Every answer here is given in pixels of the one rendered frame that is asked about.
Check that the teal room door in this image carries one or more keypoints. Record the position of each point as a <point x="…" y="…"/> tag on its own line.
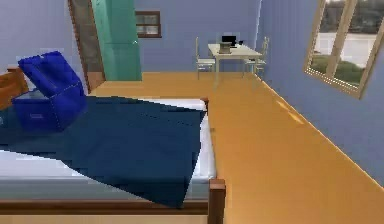
<point x="120" y="43"/>

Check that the blue open box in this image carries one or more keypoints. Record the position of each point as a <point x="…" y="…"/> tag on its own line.
<point x="53" y="96"/>

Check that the small black object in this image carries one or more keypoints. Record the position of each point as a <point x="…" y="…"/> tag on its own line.
<point x="240" y="42"/>

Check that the white table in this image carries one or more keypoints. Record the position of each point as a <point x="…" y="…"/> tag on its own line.
<point x="233" y="53"/>

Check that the black laptop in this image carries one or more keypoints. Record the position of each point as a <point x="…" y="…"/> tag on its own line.
<point x="228" y="39"/>

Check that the beige framed window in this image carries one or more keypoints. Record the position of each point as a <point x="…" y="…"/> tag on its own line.
<point x="346" y="43"/>

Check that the white chair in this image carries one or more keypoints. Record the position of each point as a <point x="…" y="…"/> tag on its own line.
<point x="204" y="62"/>
<point x="258" y="60"/>

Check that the brown framed wall picture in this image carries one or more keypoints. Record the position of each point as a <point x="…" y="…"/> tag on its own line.
<point x="148" y="24"/>

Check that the brown wooden bed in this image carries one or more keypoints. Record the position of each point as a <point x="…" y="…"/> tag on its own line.
<point x="206" y="146"/>

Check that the dark blue blanket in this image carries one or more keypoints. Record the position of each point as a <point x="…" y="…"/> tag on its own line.
<point x="133" y="140"/>

